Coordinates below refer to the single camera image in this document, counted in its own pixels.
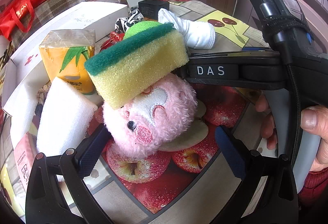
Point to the black power adapter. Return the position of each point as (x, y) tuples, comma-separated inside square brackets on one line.
[(150, 8)]

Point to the red tote bag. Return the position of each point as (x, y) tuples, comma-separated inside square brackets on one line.
[(20, 14)]

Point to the white glove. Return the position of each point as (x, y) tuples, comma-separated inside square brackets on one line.
[(196, 34)]

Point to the white foam block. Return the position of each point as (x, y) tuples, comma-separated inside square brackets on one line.
[(64, 120)]

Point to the pink plush toy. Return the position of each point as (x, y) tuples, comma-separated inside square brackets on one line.
[(166, 116)]

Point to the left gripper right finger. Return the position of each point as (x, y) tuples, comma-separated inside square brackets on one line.
[(267, 191)]

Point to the yellow green scrub sponge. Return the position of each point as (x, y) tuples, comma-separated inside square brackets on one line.
[(129, 67)]

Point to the red plush apple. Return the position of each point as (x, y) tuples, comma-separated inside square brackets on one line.
[(115, 37)]

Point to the white cardboard box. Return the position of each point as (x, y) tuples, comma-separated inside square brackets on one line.
[(25, 73)]

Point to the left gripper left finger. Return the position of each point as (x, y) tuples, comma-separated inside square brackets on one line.
[(45, 202)]

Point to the pink packet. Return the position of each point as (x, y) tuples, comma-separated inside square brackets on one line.
[(25, 153)]

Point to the zebra print scrunchie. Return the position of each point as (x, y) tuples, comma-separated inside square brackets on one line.
[(124, 23)]

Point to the person's right hand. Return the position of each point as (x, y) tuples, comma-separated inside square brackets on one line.
[(313, 121)]

